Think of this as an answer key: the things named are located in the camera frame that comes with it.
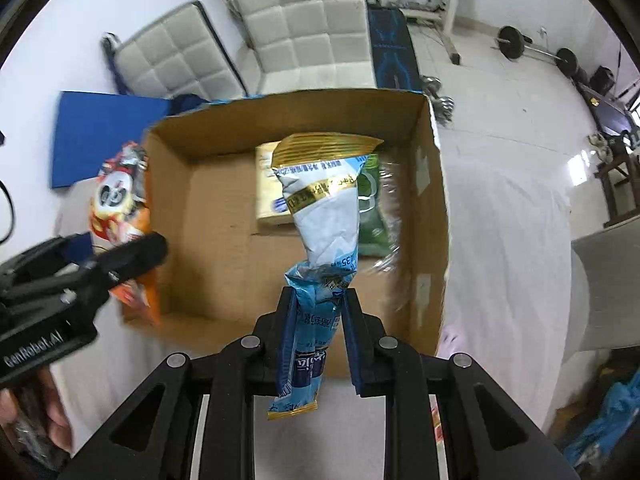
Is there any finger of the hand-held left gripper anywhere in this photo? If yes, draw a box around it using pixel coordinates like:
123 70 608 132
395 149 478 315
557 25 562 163
0 234 96 288
60 231 169 311

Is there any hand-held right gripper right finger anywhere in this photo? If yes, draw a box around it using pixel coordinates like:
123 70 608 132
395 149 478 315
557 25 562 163
342 287 581 480

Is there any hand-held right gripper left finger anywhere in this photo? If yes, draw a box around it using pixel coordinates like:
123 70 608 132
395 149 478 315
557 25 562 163
57 285 301 480

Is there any orange snack packet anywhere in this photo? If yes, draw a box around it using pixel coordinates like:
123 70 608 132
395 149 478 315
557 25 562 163
88 141 164 329

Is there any brown cardboard box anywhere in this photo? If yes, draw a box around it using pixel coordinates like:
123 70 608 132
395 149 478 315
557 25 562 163
122 89 451 379

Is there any blue white snack packet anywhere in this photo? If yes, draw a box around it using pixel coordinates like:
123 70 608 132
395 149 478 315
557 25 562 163
266 132 386 422

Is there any person's left hand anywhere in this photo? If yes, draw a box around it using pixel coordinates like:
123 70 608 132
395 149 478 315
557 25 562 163
0 365 74 467

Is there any green packet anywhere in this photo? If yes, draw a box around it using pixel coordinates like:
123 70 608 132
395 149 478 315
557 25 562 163
356 154 392 259

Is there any blue foam mat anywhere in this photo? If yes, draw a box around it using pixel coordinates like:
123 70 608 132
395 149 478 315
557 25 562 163
51 91 175 191

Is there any pale yellow packet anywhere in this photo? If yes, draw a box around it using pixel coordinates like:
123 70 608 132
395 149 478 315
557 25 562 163
254 142 302 232

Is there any white bed sheet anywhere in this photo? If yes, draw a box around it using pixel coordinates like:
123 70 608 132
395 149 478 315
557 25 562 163
440 157 577 441

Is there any left white padded chair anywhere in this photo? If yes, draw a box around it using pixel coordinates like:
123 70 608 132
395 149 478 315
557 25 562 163
102 0 247 104

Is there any white padded chair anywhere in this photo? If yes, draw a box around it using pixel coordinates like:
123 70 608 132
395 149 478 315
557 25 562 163
102 0 247 104
224 0 379 97

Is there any metal dumbbell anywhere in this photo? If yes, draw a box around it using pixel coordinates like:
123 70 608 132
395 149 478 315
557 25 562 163
419 76 457 125

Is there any grey cushion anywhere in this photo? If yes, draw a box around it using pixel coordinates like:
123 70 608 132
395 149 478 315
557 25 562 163
570 219 640 357

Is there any blue plastic bag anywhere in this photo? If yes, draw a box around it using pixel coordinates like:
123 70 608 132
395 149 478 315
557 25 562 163
561 379 640 467

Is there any right white padded chair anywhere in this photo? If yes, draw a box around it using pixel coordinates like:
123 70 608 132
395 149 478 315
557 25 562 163
224 0 379 97

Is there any blue patterned bench pad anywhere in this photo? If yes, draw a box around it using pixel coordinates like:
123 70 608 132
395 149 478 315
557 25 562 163
367 4 419 93

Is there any wooden stool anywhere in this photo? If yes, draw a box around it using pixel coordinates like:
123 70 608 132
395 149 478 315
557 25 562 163
586 130 640 229

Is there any black barbell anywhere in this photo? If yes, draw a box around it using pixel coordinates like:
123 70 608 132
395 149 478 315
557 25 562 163
494 25 581 75

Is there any dark desk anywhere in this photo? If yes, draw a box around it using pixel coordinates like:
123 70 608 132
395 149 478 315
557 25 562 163
574 66 640 137

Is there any white weight rack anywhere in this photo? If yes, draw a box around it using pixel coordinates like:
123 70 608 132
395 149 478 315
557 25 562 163
397 0 512 67

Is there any black cable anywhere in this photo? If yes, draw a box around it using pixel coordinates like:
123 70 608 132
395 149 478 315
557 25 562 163
0 179 14 245

